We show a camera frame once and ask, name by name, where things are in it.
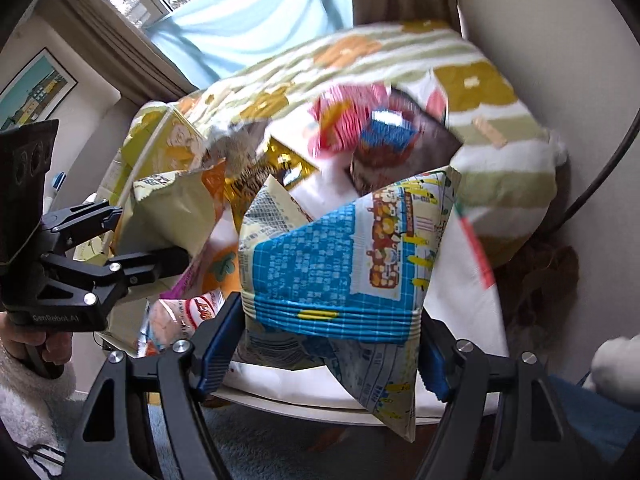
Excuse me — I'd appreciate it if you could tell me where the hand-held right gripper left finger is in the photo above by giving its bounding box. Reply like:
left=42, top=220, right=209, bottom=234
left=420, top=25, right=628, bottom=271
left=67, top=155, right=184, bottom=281
left=62, top=292, right=246, bottom=480

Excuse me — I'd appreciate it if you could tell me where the flower striped blanket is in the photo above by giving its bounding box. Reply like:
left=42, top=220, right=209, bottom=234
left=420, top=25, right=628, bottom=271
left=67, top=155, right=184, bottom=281
left=120, top=19, right=559, bottom=267

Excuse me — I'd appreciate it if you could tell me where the cream and orange snack bag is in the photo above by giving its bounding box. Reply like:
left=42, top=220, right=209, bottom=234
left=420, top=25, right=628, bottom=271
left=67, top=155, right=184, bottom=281
left=117, top=159, right=229, bottom=262

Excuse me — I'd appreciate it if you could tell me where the round white table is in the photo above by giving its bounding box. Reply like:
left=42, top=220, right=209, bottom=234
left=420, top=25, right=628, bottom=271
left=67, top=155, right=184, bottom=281
left=209, top=359, right=502, bottom=427

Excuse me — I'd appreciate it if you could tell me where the pink striped snack bag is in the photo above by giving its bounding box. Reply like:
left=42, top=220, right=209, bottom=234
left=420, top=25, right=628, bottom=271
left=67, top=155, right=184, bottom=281
left=307, top=82, right=396, bottom=159

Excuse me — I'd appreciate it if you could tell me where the white persimmon print cloth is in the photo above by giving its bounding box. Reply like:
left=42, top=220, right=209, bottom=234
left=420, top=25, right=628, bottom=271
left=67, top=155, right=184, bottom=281
left=107, top=160, right=511, bottom=412

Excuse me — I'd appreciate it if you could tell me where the black cable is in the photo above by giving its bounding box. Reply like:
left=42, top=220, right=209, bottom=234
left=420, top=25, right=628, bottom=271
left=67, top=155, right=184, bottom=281
left=549, top=109, right=640, bottom=232

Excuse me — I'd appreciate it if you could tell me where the gold snack packet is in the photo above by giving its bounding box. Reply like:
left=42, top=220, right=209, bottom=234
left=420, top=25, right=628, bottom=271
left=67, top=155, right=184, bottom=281
left=225, top=139, right=321, bottom=222

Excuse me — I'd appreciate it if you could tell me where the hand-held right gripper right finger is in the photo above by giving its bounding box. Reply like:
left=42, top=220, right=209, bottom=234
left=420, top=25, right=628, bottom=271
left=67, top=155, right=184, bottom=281
left=417, top=310, right=608, bottom=480

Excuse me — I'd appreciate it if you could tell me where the dark brown snack packet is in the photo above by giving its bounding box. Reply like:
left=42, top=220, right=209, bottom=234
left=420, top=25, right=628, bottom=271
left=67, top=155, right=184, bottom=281
left=350, top=87, right=464, bottom=197

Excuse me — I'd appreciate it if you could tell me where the red and white snack packet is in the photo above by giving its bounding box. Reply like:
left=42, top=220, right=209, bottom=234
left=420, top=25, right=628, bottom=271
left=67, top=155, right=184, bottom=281
left=137, top=289, right=227, bottom=359

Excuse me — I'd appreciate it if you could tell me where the light blue curtain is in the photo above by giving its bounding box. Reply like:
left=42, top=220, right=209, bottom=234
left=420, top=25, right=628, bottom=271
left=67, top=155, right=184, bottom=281
left=145, top=0, right=355, bottom=92

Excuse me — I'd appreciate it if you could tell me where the person's left hand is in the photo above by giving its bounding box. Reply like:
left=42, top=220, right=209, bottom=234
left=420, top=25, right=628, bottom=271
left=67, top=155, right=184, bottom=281
left=0, top=316, right=76, bottom=379

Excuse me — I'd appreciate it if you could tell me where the yellow cartoon snack bag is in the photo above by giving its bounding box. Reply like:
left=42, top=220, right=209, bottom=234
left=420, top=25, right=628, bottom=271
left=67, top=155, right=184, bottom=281
left=97, top=101, right=207, bottom=202

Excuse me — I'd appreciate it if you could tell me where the white fluffy cloth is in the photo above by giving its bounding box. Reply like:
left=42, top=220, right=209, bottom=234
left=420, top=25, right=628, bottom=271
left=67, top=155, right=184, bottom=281
left=589, top=335, right=640, bottom=392

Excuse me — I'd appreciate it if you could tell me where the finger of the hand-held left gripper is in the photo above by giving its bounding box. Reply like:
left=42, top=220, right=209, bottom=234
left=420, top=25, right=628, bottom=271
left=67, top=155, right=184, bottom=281
left=92, top=245, right=194, bottom=312
left=42, top=199, right=124, bottom=247

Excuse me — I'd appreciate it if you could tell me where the framed wall picture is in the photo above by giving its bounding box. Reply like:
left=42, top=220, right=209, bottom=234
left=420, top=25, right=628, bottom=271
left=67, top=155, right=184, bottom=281
left=0, top=47, right=79, bottom=134

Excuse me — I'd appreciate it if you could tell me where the blue and yellow snack bag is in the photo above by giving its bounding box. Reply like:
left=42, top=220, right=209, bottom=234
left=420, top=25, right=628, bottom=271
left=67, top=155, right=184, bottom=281
left=237, top=165, right=462, bottom=443

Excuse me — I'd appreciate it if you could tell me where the person's left forearm white sleeve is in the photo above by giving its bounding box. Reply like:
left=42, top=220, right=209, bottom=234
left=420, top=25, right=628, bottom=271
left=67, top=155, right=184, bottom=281
left=0, top=344, right=77, bottom=457

